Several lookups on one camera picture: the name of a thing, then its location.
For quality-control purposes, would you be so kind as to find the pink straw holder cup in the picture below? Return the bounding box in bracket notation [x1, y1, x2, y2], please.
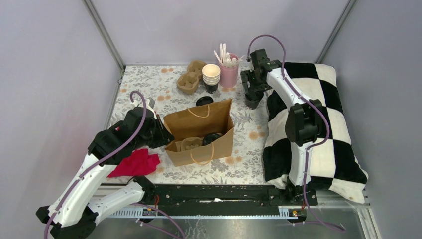
[218, 63, 239, 88]

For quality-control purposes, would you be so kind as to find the wrapped paper straws bundle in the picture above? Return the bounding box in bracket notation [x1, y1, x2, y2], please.
[214, 43, 244, 68]

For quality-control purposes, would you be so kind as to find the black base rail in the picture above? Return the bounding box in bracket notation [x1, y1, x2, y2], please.
[140, 184, 317, 216]

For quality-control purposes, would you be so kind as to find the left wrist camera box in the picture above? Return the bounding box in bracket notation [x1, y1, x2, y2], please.
[145, 98, 156, 118]

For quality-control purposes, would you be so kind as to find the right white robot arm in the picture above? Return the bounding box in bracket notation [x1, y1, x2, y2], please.
[240, 49, 329, 205]

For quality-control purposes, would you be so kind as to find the stack of black lids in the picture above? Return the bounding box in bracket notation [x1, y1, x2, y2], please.
[196, 96, 214, 106]

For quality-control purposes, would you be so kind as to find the brown cardboard cup carrier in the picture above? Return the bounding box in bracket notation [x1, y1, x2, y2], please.
[176, 60, 206, 95]

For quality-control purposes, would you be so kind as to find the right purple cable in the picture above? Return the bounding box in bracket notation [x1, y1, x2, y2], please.
[247, 34, 347, 233]

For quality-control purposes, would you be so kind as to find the stack of paper cups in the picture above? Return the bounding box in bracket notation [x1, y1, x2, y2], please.
[202, 64, 221, 94]

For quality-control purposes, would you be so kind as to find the black white checkered pillow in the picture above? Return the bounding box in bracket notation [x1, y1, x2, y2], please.
[262, 62, 368, 204]

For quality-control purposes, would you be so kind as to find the black paper coffee cup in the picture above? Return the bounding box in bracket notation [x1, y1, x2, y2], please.
[245, 95, 263, 110]

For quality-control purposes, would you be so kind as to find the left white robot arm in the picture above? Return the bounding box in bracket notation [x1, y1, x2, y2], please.
[36, 107, 174, 239]

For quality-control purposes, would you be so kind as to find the brown paper bag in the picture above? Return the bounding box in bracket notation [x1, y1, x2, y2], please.
[163, 99, 234, 167]

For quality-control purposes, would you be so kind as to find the red cloth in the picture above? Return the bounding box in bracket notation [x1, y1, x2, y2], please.
[107, 148, 160, 178]

